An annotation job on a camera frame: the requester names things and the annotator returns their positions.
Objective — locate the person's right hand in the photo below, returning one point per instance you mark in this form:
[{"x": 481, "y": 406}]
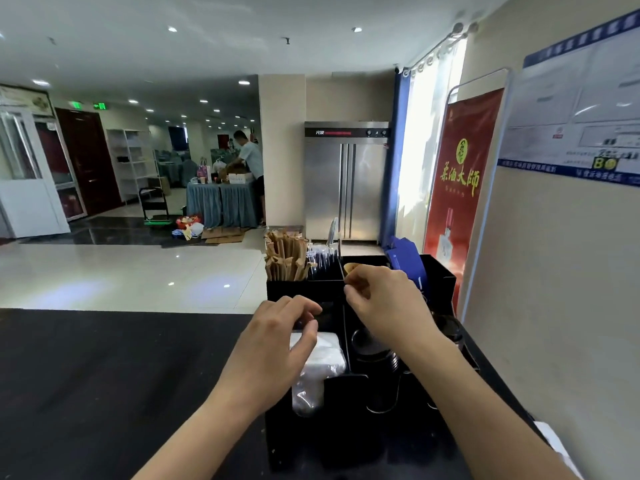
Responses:
[{"x": 395, "y": 305}]

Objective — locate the person's left hand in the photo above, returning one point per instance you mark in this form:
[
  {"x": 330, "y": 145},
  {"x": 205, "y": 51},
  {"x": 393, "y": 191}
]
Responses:
[{"x": 265, "y": 360}]

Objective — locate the person's right forearm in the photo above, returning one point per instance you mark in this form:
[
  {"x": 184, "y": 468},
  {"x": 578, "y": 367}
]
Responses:
[{"x": 480, "y": 415}]

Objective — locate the blue plastic chair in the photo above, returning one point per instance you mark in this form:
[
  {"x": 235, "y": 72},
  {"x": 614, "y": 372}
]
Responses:
[{"x": 405, "y": 260}]

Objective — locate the black acrylic organizer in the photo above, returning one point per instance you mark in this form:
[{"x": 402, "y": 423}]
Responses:
[{"x": 440, "y": 285}]

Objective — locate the plastic wrapped white pack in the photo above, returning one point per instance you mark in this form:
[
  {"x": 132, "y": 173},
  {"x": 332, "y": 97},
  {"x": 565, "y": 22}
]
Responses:
[{"x": 325, "y": 370}]

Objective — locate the bundle of brown wrapped sticks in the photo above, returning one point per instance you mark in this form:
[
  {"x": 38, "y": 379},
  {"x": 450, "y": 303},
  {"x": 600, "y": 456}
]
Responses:
[{"x": 285, "y": 255}]

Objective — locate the stainless steel refrigerator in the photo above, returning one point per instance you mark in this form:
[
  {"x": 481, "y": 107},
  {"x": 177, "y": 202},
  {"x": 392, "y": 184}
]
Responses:
[{"x": 345, "y": 185}]

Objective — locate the red banner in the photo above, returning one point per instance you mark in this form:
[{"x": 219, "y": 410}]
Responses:
[{"x": 465, "y": 185}]

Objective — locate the blue window curtain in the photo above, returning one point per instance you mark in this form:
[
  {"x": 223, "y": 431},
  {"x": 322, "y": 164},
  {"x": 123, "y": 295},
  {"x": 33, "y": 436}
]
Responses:
[{"x": 393, "y": 155}]

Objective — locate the blue skirted table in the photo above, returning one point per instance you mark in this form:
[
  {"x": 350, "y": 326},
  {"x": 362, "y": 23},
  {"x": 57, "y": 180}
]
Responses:
[{"x": 220, "y": 205}]

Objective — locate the white window curtain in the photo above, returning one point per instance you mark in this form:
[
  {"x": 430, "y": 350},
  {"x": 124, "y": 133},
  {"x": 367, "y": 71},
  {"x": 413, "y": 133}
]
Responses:
[{"x": 428, "y": 135}]

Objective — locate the black trolley cart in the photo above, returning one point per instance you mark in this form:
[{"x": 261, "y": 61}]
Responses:
[{"x": 153, "y": 203}]

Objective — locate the white shelving unit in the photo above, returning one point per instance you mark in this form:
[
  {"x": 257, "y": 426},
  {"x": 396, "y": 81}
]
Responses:
[{"x": 130, "y": 165}]

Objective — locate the dark brown door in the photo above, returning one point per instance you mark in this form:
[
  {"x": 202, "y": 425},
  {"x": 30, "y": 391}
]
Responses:
[{"x": 88, "y": 160}]

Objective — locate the white door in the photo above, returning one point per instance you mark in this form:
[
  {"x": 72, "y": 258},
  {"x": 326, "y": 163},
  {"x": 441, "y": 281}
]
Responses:
[{"x": 30, "y": 190}]

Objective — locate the green exit sign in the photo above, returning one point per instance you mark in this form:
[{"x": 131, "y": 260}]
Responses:
[{"x": 100, "y": 106}]

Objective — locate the white wall poster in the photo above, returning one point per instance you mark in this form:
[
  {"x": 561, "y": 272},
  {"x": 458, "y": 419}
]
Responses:
[{"x": 575, "y": 105}]

